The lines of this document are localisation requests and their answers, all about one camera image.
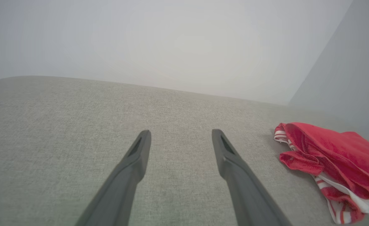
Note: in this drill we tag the grey fabric sofa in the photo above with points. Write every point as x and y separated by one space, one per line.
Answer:
77 125

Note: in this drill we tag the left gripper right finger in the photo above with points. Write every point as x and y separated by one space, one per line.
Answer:
244 191

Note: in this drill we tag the red white basketball jersey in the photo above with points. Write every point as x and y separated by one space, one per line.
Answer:
338 157

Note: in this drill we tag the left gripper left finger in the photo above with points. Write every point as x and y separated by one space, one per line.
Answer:
124 182

